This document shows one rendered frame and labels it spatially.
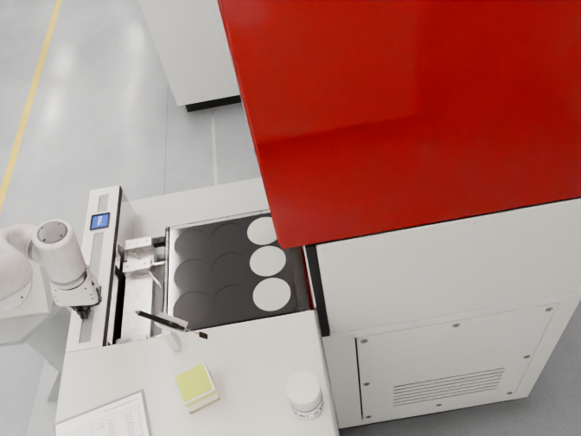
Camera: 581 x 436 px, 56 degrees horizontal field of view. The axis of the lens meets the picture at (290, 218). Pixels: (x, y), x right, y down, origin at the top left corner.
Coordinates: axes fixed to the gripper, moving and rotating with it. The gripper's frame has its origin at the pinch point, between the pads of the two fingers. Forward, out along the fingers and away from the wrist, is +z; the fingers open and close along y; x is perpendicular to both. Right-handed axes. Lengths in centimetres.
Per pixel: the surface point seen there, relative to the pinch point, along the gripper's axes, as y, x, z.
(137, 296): -11.8, -8.3, 7.9
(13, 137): 90, -205, 120
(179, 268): -23.7, -13.7, 3.4
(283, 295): -51, 1, -3
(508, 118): -84, 10, -69
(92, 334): -2.5, 6.1, 1.7
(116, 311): -6.7, -3.3, 7.2
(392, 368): -85, 11, 26
